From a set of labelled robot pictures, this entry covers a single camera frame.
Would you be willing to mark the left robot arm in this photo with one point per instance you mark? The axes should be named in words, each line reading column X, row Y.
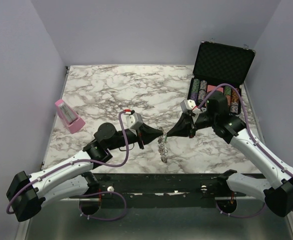
column 73, row 175

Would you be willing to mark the metal key ring disc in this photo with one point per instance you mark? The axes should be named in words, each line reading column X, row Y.
column 162, row 149

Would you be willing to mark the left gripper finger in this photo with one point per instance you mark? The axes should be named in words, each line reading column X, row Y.
column 148, row 131
column 148, row 137

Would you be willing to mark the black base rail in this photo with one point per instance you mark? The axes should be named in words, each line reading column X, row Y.
column 165, row 190

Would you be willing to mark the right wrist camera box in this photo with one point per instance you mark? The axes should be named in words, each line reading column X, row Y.
column 189, row 107

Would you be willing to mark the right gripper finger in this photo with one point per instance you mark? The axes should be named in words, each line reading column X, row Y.
column 185, row 118
column 180, row 129

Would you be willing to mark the pink metronome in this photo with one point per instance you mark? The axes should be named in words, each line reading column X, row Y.
column 69, row 118

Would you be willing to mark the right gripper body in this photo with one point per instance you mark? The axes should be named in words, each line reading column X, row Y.
column 205, row 120

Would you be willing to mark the black poker chip case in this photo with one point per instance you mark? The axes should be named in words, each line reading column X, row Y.
column 217, row 64

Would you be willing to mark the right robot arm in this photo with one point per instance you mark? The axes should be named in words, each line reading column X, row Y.
column 276, row 189

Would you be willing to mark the pink playing card deck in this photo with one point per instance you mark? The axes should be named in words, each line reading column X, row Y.
column 214, row 88

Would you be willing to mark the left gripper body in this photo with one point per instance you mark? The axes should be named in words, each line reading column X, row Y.
column 132, row 137

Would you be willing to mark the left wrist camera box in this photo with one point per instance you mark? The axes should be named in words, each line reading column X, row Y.
column 134, row 121

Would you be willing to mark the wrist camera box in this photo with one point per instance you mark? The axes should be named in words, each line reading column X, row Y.
column 134, row 121
column 189, row 107

